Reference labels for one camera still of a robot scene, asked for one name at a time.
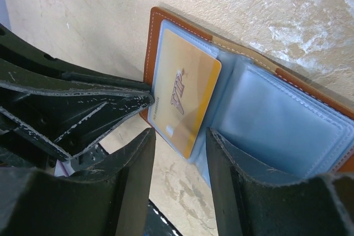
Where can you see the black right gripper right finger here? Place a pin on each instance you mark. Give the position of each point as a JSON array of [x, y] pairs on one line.
[[252, 198]]

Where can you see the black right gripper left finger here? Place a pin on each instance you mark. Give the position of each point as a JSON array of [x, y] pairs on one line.
[[108, 198]]

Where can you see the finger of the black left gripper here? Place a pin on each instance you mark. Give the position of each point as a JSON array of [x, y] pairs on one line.
[[65, 124], [20, 53]]

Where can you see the gold VIP card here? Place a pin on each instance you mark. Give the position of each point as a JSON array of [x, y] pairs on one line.
[[186, 72]]

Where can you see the brown leather card holder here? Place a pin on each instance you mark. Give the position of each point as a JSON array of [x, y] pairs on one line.
[[263, 109]]

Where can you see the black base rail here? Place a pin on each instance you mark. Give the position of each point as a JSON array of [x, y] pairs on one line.
[[157, 223]]

